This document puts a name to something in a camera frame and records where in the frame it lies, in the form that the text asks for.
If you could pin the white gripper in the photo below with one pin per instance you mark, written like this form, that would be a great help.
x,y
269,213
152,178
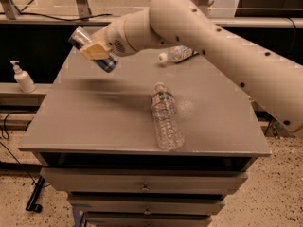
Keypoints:
x,y
114,40

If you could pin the blue silver redbull can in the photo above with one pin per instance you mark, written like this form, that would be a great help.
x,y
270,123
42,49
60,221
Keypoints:
x,y
92,50

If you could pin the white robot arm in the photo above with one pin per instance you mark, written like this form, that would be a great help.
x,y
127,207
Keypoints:
x,y
274,82

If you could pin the white labelled plastic bottle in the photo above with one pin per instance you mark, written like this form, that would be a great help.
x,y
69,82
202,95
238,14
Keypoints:
x,y
176,54

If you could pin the white pump dispenser bottle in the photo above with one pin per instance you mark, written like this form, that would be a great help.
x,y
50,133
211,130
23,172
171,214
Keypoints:
x,y
23,78

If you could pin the grey drawer cabinet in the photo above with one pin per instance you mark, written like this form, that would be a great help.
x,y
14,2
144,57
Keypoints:
x,y
95,137

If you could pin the clear crumpled water bottle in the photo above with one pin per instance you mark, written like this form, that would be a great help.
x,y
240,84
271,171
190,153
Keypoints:
x,y
168,132

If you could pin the black floor stand foot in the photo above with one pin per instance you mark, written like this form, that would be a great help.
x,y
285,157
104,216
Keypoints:
x,y
32,204

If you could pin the grey metal window frame rail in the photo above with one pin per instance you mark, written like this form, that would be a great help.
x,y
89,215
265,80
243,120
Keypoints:
x,y
228,13

